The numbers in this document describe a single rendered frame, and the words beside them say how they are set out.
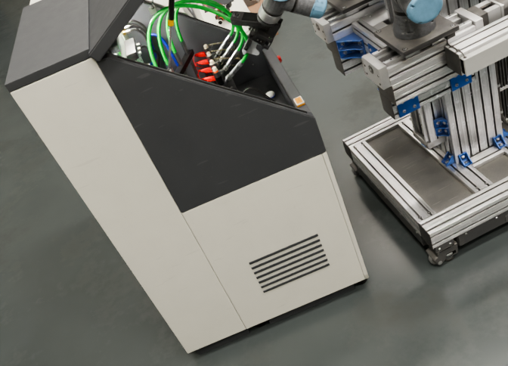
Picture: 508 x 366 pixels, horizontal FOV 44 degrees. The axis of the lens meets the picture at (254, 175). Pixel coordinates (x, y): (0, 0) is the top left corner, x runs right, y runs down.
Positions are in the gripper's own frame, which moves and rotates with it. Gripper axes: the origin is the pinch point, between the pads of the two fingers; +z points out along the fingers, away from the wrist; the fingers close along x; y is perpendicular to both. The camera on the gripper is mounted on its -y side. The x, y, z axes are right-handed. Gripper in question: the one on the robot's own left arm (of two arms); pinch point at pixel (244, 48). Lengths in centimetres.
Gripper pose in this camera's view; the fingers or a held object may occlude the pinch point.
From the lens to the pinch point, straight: 227.7
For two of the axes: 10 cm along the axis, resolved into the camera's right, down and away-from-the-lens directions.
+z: -3.2, 4.1, 8.6
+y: 9.1, 4.0, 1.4
